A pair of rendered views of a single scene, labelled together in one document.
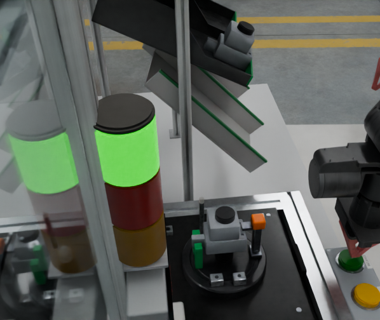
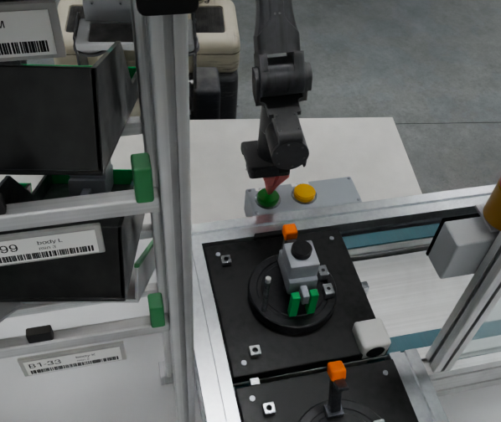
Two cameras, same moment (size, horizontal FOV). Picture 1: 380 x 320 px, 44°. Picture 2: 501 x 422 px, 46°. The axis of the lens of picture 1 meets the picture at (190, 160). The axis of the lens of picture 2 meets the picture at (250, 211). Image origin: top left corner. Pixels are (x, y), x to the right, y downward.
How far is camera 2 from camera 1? 0.82 m
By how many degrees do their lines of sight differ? 68
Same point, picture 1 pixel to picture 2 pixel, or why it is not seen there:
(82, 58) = not seen: outside the picture
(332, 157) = (293, 126)
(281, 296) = (320, 249)
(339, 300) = (311, 212)
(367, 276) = (281, 190)
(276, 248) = (264, 249)
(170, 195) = (118, 402)
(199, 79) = not seen: hidden behind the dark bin
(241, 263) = not seen: hidden behind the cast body
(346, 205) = (263, 163)
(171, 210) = (208, 358)
